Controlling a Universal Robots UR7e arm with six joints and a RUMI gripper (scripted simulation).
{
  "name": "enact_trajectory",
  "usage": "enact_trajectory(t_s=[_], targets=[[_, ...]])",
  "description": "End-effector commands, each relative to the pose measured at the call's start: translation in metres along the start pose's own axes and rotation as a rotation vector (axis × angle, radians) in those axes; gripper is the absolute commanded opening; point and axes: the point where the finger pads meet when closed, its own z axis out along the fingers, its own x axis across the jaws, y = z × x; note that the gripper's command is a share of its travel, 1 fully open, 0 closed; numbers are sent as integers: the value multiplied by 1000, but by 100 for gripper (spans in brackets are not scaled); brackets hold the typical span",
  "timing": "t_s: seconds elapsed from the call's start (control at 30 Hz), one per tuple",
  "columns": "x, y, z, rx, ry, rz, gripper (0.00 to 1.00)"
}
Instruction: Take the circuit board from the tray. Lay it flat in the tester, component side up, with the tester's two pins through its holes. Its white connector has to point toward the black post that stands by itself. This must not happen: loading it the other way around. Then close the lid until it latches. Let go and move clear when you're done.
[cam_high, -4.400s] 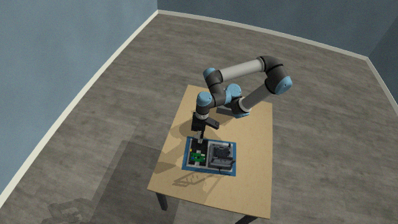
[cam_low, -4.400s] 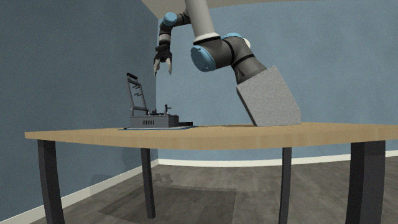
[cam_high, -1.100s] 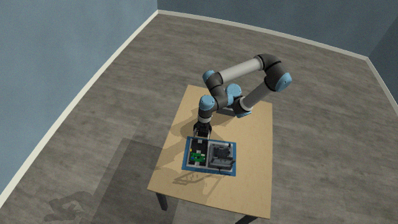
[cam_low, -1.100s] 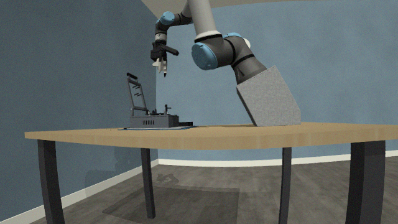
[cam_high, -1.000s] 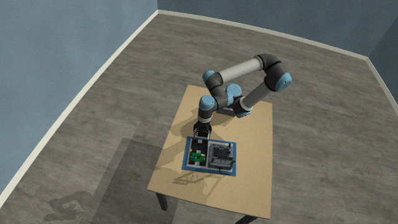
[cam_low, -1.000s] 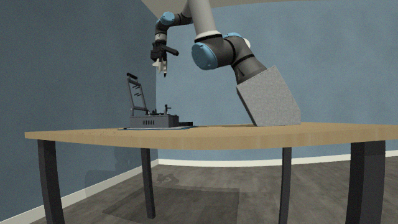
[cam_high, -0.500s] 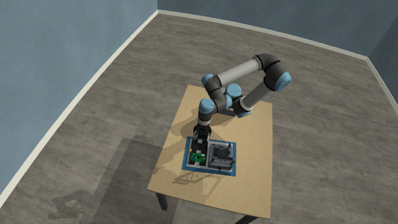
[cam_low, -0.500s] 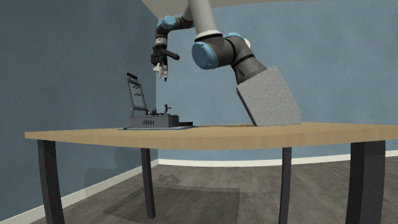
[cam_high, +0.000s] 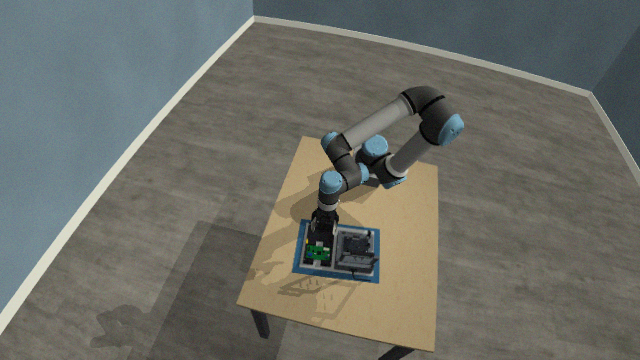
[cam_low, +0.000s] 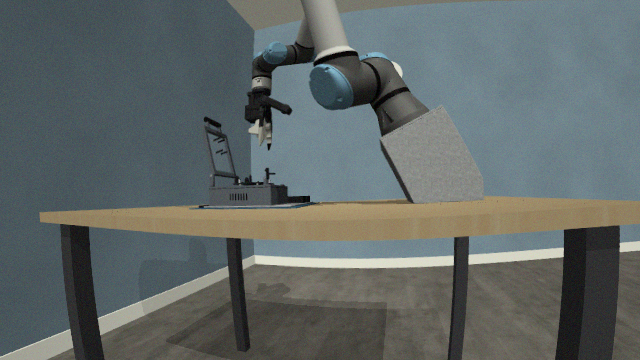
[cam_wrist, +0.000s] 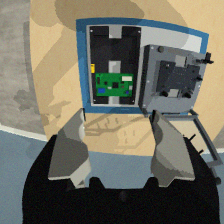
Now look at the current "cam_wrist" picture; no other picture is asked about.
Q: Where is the green circuit board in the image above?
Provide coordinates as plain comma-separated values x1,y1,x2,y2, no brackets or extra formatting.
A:
95,73,133,97

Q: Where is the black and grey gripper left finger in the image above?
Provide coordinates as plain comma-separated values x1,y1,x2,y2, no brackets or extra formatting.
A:
22,108,91,224

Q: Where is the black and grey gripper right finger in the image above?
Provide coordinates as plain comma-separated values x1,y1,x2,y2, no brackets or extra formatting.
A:
150,109,220,224

